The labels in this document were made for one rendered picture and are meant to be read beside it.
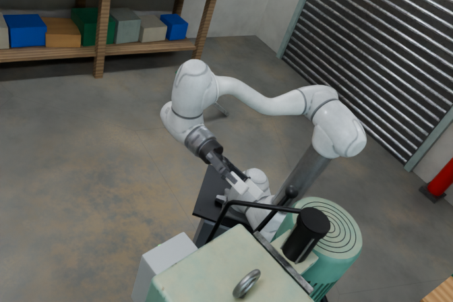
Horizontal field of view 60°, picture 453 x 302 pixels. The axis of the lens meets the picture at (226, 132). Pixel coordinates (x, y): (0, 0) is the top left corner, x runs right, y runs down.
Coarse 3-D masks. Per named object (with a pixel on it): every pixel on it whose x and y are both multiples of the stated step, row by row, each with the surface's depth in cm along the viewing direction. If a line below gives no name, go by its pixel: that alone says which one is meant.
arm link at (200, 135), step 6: (204, 126) 124; (192, 132) 121; (198, 132) 120; (204, 132) 121; (210, 132) 122; (186, 138) 121; (192, 138) 120; (198, 138) 120; (204, 138) 119; (210, 138) 121; (186, 144) 122; (192, 144) 120; (198, 144) 119; (192, 150) 121; (198, 150) 120; (198, 156) 123
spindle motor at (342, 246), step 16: (320, 208) 90; (336, 208) 91; (288, 224) 85; (336, 224) 87; (352, 224) 88; (272, 240) 93; (320, 240) 82; (336, 240) 84; (352, 240) 85; (320, 256) 80; (336, 256) 80; (352, 256) 81; (304, 272) 83; (320, 272) 82; (336, 272) 82; (320, 288) 86
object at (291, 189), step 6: (294, 186) 103; (288, 192) 102; (294, 192) 102; (282, 198) 104; (288, 198) 103; (282, 204) 103; (270, 216) 103; (264, 222) 104; (258, 228) 104; (252, 234) 104
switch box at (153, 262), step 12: (168, 240) 75; (180, 240) 75; (156, 252) 72; (168, 252) 73; (180, 252) 73; (192, 252) 74; (144, 264) 71; (156, 264) 70; (168, 264) 71; (144, 276) 72; (144, 288) 74; (144, 300) 76
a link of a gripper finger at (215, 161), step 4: (212, 152) 113; (208, 156) 114; (216, 156) 113; (212, 160) 112; (216, 160) 111; (212, 164) 111; (216, 164) 110; (220, 164) 109; (216, 168) 109; (220, 168) 108; (224, 168) 107
